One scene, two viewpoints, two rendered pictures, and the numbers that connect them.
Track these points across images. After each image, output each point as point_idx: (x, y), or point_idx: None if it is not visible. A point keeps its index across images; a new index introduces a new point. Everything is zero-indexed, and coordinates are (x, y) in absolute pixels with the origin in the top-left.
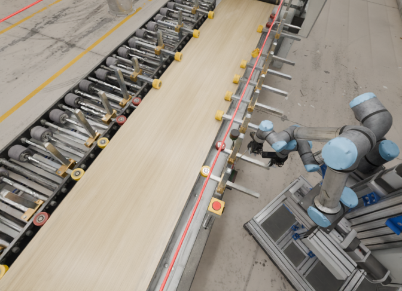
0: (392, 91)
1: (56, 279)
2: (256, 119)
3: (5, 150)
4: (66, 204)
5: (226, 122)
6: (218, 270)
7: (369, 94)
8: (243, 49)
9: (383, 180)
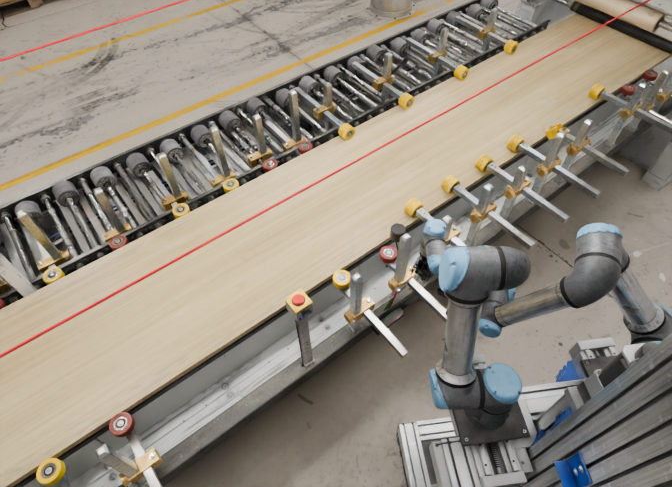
0: None
1: (97, 311)
2: (540, 268)
3: (125, 155)
4: (149, 238)
5: None
6: (314, 479)
7: (603, 226)
8: (535, 120)
9: (585, 388)
